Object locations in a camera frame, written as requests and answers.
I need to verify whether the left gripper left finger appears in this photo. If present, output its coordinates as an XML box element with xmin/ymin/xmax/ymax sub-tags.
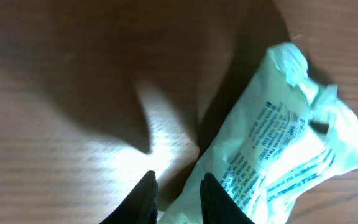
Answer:
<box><xmin>100</xmin><ymin>170</ymin><xmax>158</xmax><ymax>224</ymax></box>

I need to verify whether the mint green wipes pack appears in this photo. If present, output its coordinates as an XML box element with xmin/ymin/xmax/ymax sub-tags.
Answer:
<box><xmin>160</xmin><ymin>42</ymin><xmax>358</xmax><ymax>223</ymax></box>

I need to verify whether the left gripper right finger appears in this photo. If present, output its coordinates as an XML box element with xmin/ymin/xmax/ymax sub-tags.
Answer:
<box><xmin>200</xmin><ymin>173</ymin><xmax>254</xmax><ymax>224</ymax></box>

